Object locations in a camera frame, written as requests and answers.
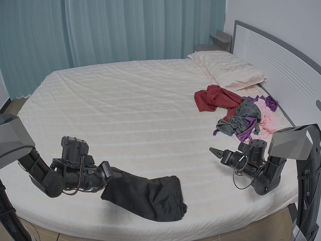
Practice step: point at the black T-shirt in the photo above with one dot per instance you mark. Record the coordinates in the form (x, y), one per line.
(150, 197)

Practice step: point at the cream pillow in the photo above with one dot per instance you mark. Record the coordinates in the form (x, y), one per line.
(228, 69)

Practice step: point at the blue-green curtain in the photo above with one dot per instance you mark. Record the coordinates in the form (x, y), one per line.
(112, 21)

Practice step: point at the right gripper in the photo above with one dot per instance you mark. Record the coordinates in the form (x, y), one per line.
(238, 163)

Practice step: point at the bed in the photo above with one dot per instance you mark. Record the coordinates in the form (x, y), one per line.
(112, 104)

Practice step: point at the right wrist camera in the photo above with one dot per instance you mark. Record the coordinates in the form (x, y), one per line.
(243, 147)

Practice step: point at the pile of clothes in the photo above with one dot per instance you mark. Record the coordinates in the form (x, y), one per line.
(250, 119)

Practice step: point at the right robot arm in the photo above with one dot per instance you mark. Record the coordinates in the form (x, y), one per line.
(296, 144)

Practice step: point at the dark red garment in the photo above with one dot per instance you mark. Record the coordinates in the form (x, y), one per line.
(213, 99)

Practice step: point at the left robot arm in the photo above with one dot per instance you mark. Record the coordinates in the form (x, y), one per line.
(37, 172)

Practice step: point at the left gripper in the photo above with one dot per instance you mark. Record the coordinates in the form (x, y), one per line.
(87, 181)

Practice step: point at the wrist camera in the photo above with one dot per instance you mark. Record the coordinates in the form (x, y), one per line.
(87, 159)
(243, 147)

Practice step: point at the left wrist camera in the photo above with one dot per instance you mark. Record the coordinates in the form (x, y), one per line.
(87, 159)

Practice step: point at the grey bedside table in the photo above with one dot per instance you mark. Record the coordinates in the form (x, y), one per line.
(204, 47)

